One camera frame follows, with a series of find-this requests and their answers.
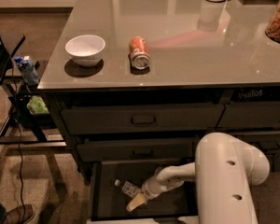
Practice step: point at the orange soda can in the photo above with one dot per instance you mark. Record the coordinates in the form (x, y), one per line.
(138, 52)

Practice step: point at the open bottom drawer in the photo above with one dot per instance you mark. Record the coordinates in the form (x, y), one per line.
(107, 203)

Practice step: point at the dark drawer cabinet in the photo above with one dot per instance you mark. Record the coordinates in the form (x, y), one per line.
(58, 99)

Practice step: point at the clear plastic water bottle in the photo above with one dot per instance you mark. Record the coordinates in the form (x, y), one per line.
(127, 188)

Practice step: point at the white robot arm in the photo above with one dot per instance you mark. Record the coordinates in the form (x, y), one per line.
(224, 169)

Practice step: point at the top right drawer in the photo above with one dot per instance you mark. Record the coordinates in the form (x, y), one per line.
(251, 115)

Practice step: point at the top left drawer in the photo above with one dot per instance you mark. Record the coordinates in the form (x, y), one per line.
(141, 118)

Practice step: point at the black side desk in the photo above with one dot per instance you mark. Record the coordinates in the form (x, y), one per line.
(18, 114)

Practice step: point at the middle left drawer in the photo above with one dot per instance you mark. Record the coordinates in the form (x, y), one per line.
(120, 150)

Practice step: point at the green snack bag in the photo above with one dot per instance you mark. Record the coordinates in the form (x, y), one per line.
(37, 106)

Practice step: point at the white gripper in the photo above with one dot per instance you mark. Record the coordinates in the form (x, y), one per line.
(150, 188)

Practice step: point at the middle right drawer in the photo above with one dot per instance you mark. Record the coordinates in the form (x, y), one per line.
(267, 142)

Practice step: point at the white ceramic bowl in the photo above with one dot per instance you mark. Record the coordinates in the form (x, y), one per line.
(85, 50)

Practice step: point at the brown shoe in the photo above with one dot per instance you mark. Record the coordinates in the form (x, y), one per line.
(20, 215)

